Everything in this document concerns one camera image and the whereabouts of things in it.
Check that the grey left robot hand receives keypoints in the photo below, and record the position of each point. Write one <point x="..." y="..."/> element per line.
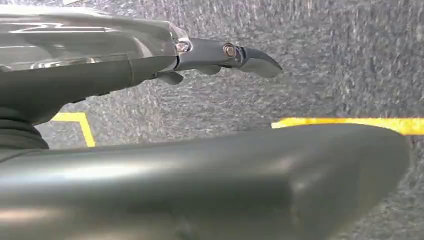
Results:
<point x="198" y="185"/>

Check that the yellow floor tape corner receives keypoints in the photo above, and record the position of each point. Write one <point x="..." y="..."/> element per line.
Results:
<point x="86" y="132"/>

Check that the yellow floor tape strip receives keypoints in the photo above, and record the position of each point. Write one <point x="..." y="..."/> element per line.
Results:
<point x="397" y="125"/>

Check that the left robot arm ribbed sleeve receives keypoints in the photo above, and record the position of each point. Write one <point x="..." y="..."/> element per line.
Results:
<point x="18" y="134"/>

